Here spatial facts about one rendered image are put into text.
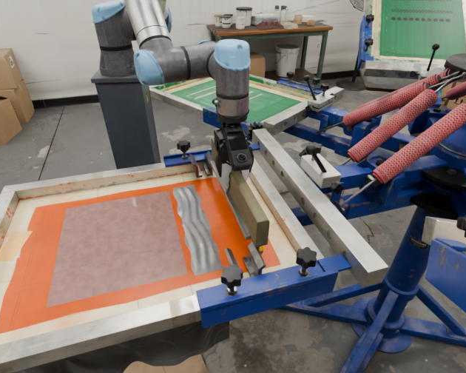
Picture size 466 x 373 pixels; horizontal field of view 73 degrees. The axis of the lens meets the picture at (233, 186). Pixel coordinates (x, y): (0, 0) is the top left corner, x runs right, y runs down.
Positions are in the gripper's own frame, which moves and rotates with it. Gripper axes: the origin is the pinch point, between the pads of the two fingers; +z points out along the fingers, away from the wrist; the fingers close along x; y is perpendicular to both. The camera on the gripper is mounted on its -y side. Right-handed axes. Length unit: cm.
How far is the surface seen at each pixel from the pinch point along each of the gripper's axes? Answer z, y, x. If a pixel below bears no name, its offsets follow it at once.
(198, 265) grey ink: 9.7, -15.4, 13.8
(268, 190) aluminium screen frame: 6.6, 3.8, -11.8
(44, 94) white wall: 87, 380, 136
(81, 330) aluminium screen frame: 6.7, -26.8, 38.0
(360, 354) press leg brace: 92, -15, -54
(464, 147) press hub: -2, -4, -73
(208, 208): 10.1, 5.1, 6.6
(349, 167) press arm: 1.5, 1.2, -36.5
